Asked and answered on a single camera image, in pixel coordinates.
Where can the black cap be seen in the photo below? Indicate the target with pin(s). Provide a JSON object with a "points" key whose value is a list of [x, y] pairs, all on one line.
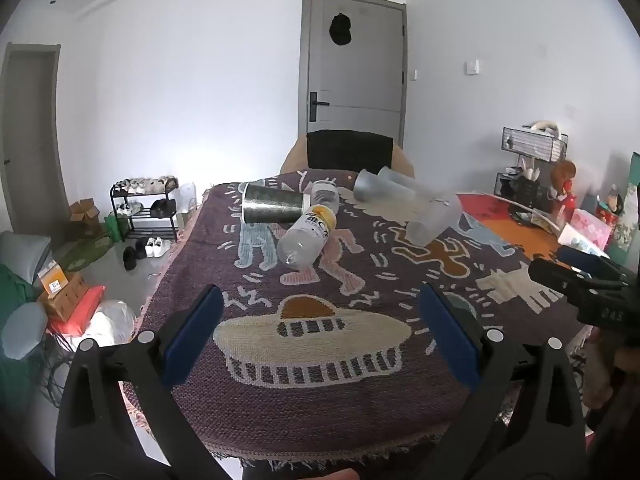
{"points": [[340, 30]]}

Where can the pink box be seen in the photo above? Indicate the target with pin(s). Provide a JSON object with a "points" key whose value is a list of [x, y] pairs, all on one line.
{"points": [[592, 225]]}

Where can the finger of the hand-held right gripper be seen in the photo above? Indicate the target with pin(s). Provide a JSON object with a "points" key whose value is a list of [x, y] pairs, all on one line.
{"points": [[575, 256], [555, 274]]}

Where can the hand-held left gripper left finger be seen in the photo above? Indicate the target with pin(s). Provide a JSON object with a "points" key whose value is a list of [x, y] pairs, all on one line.
{"points": [[192, 335]]}

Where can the white sneakers pair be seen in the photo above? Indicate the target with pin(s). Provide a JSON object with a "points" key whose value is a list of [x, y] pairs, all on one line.
{"points": [[157, 246]]}

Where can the black shoe rack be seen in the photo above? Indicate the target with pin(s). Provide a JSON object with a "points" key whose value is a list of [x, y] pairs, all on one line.
{"points": [[150, 222]]}

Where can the clear plastic bottle white label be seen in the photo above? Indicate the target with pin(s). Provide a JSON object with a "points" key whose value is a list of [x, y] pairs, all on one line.
{"points": [[325, 194]]}

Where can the red cloth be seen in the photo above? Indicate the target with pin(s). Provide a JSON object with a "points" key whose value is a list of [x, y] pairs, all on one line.
{"points": [[82, 305]]}

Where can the plastic bottle with yellow label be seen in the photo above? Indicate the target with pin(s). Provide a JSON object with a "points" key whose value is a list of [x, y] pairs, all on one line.
{"points": [[305, 235]]}

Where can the row of light sneakers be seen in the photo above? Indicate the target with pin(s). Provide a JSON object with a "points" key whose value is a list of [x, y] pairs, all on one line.
{"points": [[147, 184]]}

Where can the large white plastic bag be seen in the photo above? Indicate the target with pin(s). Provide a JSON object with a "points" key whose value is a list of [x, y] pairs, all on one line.
{"points": [[112, 322]]}

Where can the purple printed blanket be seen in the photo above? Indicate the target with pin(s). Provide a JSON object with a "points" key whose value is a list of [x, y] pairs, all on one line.
{"points": [[300, 400]]}

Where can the red and orange mat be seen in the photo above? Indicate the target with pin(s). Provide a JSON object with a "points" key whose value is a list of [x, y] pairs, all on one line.
{"points": [[500, 220]]}

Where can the round grey cushion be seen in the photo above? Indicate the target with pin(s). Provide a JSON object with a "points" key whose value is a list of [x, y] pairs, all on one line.
{"points": [[22, 330]]}

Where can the grey side door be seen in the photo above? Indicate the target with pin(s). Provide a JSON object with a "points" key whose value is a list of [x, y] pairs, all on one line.
{"points": [[30, 135]]}

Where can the black slippers on rack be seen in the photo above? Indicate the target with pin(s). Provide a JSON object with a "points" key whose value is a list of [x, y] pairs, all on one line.
{"points": [[162, 207]]}

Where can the cardboard boxes stack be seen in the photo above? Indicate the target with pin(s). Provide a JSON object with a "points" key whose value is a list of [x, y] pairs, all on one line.
{"points": [[85, 217]]}

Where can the white light switch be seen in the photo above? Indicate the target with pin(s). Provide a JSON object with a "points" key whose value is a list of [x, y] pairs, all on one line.
{"points": [[472, 67]]}

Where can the green bag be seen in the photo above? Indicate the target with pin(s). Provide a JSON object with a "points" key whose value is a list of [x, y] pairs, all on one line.
{"points": [[116, 227]]}

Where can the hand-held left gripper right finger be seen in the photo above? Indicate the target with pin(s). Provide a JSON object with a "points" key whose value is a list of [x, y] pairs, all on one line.
{"points": [[447, 340]]}

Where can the frosted plastic cup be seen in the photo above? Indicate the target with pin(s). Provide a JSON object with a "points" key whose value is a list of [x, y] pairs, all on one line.
{"points": [[372, 186], [405, 180]]}

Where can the green cloth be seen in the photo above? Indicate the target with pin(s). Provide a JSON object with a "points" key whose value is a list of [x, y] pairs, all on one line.
{"points": [[12, 292]]}

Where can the green floor mat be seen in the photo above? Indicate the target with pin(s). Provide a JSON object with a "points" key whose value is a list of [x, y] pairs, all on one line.
{"points": [[82, 252]]}

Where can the silver metal cup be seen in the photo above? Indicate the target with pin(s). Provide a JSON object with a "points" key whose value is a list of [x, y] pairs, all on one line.
{"points": [[275, 203]]}

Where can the brown plush toy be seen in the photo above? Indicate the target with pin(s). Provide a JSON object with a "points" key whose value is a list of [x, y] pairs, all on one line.
{"points": [[564, 175]]}

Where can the grey pillow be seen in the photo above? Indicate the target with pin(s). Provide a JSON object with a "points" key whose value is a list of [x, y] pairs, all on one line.
{"points": [[22, 257]]}

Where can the cardboard box with orange label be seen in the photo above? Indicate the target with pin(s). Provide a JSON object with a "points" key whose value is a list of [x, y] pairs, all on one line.
{"points": [[54, 280]]}

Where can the clear plastic cup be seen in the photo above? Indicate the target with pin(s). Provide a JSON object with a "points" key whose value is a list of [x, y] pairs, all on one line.
{"points": [[432, 220]]}

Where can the black desk organizer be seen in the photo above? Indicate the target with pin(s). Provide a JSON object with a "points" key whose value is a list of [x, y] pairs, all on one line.
{"points": [[525, 190]]}

